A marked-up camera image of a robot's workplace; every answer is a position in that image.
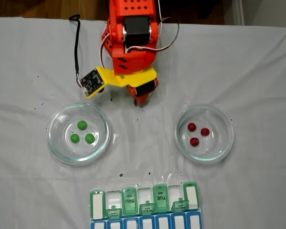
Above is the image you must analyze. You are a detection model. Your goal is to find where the weekly pill organizer box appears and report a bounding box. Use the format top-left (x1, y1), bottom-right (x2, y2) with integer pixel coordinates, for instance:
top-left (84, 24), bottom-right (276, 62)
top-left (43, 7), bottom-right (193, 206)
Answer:
top-left (89, 181), bottom-right (203, 229)

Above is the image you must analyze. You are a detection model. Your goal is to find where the clear glass bowl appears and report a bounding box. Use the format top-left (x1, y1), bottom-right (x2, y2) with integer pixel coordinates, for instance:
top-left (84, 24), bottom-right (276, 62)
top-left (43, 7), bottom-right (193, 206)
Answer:
top-left (174, 104), bottom-right (235, 164)
top-left (46, 102), bottom-right (112, 166)

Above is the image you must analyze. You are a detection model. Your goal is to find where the white and red servo wire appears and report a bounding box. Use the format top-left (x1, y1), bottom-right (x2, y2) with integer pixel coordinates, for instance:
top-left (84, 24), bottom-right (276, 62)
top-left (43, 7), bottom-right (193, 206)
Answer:
top-left (125, 0), bottom-right (180, 53)

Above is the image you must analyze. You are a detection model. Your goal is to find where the black camera cable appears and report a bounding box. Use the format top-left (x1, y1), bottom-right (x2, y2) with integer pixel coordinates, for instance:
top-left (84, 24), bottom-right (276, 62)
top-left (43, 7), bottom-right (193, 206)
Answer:
top-left (69, 14), bottom-right (83, 90)

